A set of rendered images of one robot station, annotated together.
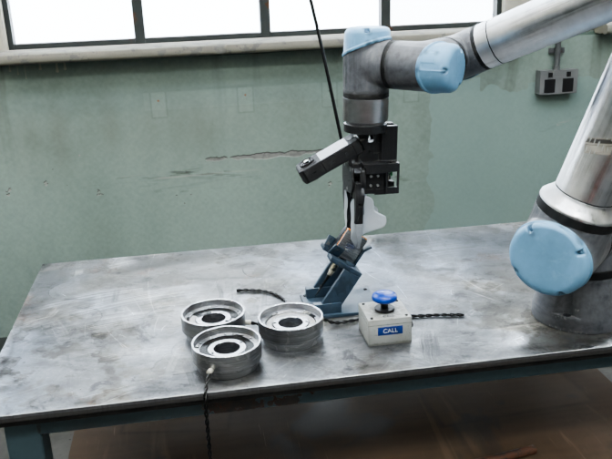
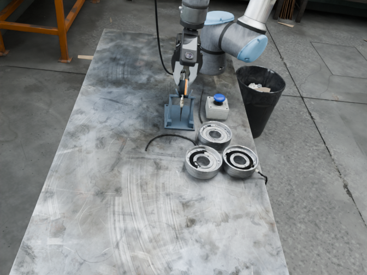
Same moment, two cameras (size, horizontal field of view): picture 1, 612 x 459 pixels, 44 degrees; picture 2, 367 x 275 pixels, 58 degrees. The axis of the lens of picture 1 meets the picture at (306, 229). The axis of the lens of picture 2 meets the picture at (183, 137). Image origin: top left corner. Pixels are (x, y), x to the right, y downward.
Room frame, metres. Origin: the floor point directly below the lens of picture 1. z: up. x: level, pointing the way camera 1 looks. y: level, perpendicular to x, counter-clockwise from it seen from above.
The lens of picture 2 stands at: (1.19, 0.83, 1.49)
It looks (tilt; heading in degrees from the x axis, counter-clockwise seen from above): 41 degrees down; 271
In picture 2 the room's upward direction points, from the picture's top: 10 degrees clockwise
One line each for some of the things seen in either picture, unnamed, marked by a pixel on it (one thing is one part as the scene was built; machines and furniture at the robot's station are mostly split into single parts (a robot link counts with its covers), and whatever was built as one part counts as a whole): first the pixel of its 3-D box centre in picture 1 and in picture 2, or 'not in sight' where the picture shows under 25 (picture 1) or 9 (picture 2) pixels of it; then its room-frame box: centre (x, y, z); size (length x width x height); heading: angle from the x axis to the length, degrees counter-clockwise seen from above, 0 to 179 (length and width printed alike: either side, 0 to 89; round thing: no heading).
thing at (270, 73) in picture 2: not in sight; (252, 103); (0.78, -1.11, 0.21); 0.34 x 0.34 x 0.43
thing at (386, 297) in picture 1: (384, 306); (218, 101); (1.10, -0.12, 0.85); 0.04 x 0.04 x 0.05
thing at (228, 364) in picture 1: (227, 352); (238, 162); (1.02, 0.13, 0.82); 0.10 x 0.10 x 0.04
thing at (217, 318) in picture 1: (213, 322); (202, 162); (1.13, 0.16, 0.82); 0.10 x 0.10 x 0.04
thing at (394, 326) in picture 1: (388, 321); (217, 106); (1.10, -0.13, 0.82); 0.08 x 0.07 x 0.05; 98
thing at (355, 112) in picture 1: (364, 110); (192, 12); (1.24, -0.10, 1.14); 0.08 x 0.08 x 0.05
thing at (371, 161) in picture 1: (369, 158); (189, 39); (1.23, -0.11, 1.06); 0.09 x 0.08 x 0.12; 100
